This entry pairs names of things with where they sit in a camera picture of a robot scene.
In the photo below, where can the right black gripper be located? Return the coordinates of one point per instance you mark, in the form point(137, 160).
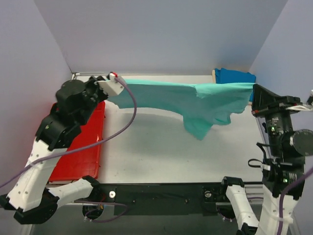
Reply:
point(275, 105)

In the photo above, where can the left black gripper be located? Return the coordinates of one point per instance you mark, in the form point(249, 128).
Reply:
point(93, 88)

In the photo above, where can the teal t shirt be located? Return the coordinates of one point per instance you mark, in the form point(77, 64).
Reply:
point(201, 105)

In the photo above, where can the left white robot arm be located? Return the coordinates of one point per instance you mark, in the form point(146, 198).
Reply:
point(31, 200)

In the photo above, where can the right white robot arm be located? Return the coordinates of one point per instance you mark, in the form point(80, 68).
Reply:
point(283, 174)

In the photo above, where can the folded blue t shirt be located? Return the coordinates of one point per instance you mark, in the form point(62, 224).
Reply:
point(224, 76)

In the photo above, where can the folded beige t shirt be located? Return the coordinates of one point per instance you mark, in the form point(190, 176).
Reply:
point(214, 76)

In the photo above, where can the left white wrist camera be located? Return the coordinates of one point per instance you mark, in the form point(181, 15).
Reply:
point(111, 84)

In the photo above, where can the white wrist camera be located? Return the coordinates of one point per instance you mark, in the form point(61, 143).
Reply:
point(308, 106)
point(111, 84)

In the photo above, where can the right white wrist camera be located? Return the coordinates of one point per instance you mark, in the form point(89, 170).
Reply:
point(308, 106)

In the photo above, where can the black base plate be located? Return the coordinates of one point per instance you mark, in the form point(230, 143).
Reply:
point(165, 199)

